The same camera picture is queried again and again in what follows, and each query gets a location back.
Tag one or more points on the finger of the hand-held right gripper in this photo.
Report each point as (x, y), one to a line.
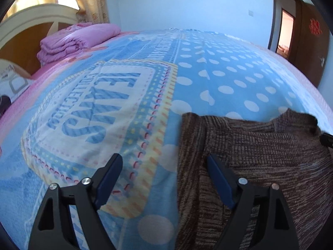
(327, 139)

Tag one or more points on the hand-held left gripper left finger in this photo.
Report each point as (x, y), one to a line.
(109, 179)

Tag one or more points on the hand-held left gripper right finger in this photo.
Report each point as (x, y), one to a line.
(221, 179)

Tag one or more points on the brown knitted sweater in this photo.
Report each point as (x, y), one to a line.
(260, 161)

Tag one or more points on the printed dotted blanket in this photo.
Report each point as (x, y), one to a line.
(104, 96)

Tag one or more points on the brown wooden door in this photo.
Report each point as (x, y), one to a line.
(309, 57)

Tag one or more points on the red paper door decoration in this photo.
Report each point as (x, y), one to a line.
(314, 26)

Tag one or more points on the patterned pillow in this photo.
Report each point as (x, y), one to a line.
(10, 88)

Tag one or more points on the folded pink quilt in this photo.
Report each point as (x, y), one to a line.
(78, 39)

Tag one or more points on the cream wooden headboard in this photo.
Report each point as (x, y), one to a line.
(26, 18)

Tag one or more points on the brown door frame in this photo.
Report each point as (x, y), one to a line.
(274, 18)

